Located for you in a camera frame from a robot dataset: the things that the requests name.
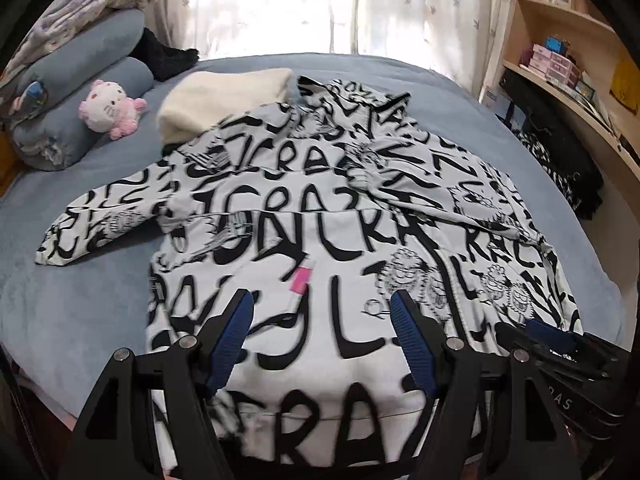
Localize blue bed sheet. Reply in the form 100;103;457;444
0;52;626;421

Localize white sheer curtain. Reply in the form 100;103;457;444
150;0;521;96

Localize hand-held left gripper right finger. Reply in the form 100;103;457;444
390;289;583;480

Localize black and white printed jacket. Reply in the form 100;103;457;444
34;76;586;480

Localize stack of pink boxes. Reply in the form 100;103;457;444
520;44;576;86

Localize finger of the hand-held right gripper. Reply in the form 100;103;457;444
497;317;581;361

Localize wooden bookshelf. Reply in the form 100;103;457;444
480;0;640;221

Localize cream folded sweater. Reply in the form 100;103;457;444
156;67;293;146

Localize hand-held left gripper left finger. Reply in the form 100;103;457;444
70;289;256;480

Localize pink and white plush cat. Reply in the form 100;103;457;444
78;80;148;141

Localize black crumpled garment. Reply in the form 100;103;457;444
131;27;201;82

